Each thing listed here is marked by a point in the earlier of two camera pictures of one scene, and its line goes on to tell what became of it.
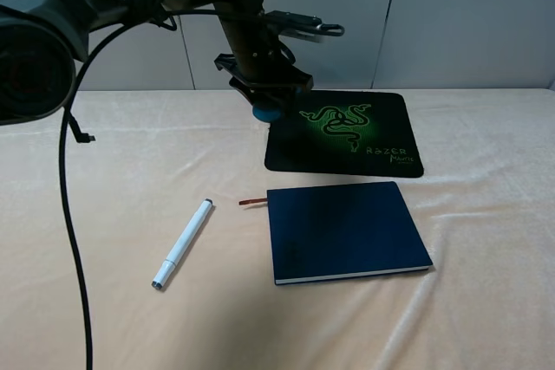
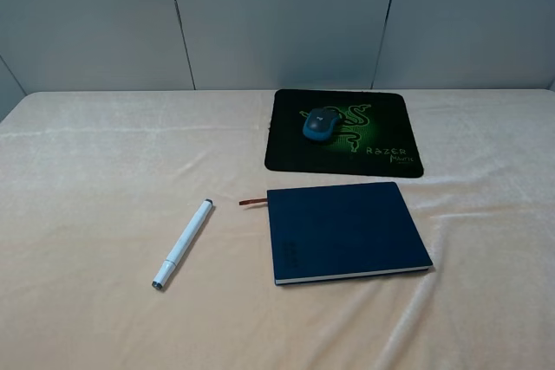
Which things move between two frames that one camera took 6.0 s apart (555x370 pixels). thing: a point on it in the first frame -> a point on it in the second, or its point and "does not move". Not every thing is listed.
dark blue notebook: (337, 231) does not move
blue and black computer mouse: (267, 112) -> (320, 123)
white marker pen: (183, 243) does not move
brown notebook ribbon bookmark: (250, 201) does not move
